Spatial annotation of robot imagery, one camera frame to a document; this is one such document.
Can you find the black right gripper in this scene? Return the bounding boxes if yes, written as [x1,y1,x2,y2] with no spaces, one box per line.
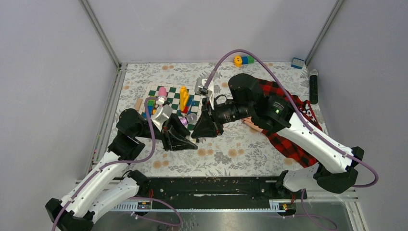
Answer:
[191,96,253,139]

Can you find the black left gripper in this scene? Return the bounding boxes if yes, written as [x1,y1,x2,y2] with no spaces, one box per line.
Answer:
[136,113,201,151]

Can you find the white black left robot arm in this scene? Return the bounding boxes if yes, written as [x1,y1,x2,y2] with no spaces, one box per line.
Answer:
[45,105,198,231]

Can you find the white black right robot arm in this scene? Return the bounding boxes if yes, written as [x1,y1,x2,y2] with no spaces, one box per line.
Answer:
[191,74,364,198]

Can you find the mannequin hand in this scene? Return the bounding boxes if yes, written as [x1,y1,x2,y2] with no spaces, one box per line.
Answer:
[242,117,263,132]

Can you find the green white checkered board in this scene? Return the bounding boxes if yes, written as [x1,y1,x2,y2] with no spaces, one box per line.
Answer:
[138,83,202,118]

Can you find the yellow toy block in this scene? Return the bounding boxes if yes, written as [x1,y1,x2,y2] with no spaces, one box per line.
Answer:
[179,86,190,112]

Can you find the floral patterned table mat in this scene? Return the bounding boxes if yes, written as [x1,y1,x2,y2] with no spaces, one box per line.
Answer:
[114,62,309,177]

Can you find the stacked colourful toy bricks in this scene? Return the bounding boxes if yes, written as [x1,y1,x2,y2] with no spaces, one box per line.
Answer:
[145,100,158,116]

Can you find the yellow blue green toy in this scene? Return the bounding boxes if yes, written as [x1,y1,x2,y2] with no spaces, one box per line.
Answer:
[233,55,255,67]

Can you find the pink cylindrical toy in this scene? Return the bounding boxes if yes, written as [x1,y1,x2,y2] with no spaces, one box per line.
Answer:
[158,87,167,100]

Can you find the wooden block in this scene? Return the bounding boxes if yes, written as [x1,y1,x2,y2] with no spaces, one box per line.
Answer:
[134,98,143,111]

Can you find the red black plaid sleeve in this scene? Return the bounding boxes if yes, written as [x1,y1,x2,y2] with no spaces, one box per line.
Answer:
[252,79,323,167]

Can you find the blue white toy brick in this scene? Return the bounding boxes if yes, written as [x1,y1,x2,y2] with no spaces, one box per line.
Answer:
[291,57,305,69]

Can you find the black power strip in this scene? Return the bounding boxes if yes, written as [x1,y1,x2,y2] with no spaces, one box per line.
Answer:
[309,69,319,104]

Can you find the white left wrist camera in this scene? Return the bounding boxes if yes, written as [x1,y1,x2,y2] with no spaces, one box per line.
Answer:
[151,104,173,130]

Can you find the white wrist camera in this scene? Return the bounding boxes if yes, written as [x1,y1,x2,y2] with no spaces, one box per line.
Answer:
[151,104,173,130]
[194,78,214,98]

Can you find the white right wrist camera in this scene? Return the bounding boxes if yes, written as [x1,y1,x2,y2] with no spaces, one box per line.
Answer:
[194,78,214,98]

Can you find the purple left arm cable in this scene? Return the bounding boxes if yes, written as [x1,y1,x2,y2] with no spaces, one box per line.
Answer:
[51,97,158,231]

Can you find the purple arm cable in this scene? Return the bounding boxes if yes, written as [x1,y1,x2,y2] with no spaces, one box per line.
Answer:
[51,97,158,231]
[202,49,379,188]

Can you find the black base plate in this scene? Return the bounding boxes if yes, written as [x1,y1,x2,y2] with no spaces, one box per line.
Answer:
[133,175,307,210]

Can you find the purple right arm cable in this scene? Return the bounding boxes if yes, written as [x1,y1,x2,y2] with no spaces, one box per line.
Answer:
[202,49,379,188]

